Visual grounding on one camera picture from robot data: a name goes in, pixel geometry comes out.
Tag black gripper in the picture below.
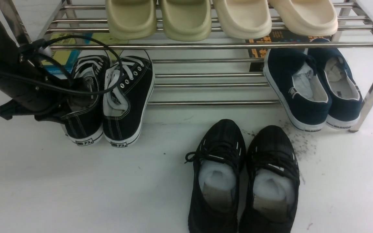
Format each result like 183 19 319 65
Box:
0 21 98 121

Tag black canvas sneaker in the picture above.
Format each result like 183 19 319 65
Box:
102 55 155 148
61 54 110 146

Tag stainless steel shoe rack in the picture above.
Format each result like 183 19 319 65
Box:
0 0 373 133

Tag left navy slip-on shoe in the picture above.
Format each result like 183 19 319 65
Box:
263 48 332 132

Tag navy slip-on shoe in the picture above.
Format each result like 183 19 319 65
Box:
263 48 332 132
306 47 363 130

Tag right navy slip-on shoe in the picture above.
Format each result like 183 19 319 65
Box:
306 47 363 130

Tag yellow and blue book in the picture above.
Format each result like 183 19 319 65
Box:
42 33 129 79

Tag left green slipper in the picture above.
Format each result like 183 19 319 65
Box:
105 0 157 41

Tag green slipper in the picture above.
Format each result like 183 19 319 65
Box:
105 0 157 41
158 0 212 42

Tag right green slipper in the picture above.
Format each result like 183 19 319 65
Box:
158 0 212 42

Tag left black mesh sneaker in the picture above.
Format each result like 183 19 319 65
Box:
185 119 246 233

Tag black mesh sneaker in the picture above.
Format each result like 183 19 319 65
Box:
239 125 300 233
185 119 246 233

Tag left cream slipper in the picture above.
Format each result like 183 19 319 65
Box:
213 0 272 39

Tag cream slipper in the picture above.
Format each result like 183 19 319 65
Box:
268 0 338 37
213 0 272 39

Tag right black mesh sneaker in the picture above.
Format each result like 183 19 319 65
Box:
239 125 300 233

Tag black and orange book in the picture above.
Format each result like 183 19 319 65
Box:
245 31 338 72

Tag right cream slipper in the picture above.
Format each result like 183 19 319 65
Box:
268 0 338 37

